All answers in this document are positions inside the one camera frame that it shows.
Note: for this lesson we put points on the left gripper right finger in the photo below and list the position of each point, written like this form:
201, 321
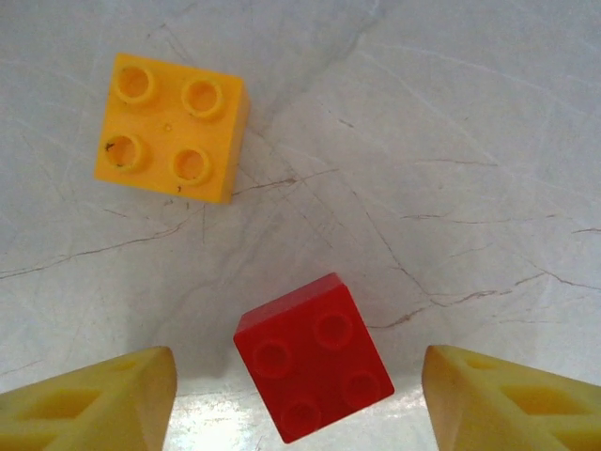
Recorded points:
516, 413

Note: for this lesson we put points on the small square red lego brick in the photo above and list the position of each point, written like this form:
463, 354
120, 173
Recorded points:
310, 362

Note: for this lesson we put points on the small square yellow lego brick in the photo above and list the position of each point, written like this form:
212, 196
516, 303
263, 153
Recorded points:
169, 127

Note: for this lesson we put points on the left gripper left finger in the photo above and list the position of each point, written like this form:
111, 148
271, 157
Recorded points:
84, 413

